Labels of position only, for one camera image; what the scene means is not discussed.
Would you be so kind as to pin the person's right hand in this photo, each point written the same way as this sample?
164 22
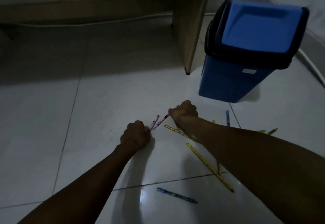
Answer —
184 112

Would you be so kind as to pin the person's left hand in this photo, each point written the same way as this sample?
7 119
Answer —
134 137

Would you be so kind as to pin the person's right fingers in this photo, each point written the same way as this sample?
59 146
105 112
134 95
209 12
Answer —
174 113

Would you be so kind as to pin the person's left fingers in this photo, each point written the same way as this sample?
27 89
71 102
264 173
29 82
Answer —
146 131

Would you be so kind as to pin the short pink pencil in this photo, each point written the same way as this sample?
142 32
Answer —
155 122

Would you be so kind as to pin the long pink pencil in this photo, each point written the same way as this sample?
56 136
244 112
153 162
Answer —
162 121

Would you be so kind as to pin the person's right forearm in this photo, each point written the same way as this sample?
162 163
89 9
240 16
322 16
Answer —
259 165

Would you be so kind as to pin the person's left forearm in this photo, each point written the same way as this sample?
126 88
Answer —
83 193

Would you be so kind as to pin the blue pencil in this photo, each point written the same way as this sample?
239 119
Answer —
176 195
228 118

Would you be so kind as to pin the wooden desk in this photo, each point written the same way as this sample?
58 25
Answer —
188 23

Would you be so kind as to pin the blue bin with black rim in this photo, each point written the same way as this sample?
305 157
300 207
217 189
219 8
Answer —
243 53

